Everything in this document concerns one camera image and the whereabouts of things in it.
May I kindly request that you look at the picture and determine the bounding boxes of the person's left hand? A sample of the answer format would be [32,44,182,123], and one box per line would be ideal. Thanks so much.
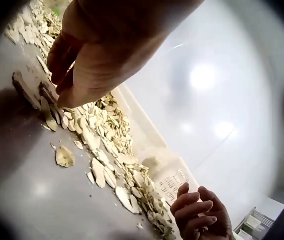
[47,0,205,109]

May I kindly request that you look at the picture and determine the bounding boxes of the person's right hand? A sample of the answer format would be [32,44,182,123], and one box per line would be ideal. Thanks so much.
[170,182,233,240]

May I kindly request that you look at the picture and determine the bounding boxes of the person's right index finger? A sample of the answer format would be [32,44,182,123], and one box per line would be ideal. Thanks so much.
[177,182,190,200]

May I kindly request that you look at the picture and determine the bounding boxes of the person's left thumb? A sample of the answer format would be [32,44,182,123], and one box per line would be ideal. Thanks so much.
[57,72,105,109]

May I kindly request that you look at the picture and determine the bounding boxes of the person's left fingers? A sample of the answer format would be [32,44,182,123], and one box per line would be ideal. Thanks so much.
[47,35,85,95]

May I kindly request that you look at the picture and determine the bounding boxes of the person's right thumb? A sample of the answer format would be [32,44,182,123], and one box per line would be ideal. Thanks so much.
[197,186,223,208]

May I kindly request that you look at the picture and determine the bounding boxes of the person's right ring finger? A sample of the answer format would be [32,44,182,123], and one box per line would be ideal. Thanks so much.
[178,214,218,229]

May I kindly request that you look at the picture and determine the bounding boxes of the person's right middle finger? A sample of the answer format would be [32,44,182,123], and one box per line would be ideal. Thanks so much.
[170,199,214,216]

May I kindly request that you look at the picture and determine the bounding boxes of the short brown bark piece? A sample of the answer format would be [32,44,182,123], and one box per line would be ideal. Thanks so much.
[39,80,59,106]

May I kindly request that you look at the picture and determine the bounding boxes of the white plastic crate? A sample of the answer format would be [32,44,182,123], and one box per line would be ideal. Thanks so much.
[110,84,200,218]

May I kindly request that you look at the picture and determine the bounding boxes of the long brown bark piece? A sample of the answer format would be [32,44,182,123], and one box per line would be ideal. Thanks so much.
[12,72,41,111]

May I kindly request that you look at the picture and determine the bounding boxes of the grey shelf with boxes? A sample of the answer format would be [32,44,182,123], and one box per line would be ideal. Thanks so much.
[233,206,278,240]

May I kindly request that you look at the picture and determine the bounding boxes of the pile of pale dried slices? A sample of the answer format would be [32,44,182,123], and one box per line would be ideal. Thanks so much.
[4,0,178,240]

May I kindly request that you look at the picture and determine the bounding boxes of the round pale dried slice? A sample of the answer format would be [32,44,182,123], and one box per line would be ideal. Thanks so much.
[55,145,75,168]

